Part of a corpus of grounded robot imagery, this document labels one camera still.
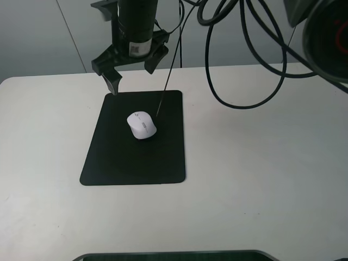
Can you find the white wireless mouse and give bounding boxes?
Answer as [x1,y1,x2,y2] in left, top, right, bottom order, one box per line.
[127,111,157,140]

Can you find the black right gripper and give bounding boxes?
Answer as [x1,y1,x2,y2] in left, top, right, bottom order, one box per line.
[91,26,183,119]

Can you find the thick black cable loop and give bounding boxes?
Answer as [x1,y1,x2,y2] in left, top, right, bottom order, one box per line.
[197,0,321,110]

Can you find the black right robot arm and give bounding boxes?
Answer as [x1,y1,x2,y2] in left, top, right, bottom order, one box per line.
[91,1,347,95]

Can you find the black rectangular mouse pad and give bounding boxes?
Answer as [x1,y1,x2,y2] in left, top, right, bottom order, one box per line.
[79,90,186,186]

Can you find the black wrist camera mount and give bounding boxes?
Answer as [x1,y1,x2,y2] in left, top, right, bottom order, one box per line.
[90,0,118,21]

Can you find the dark curved robot base edge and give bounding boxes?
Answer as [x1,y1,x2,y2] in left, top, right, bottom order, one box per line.
[75,250,276,260]

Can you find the thin black cable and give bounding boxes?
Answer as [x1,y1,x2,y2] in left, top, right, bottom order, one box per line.
[154,0,199,35]

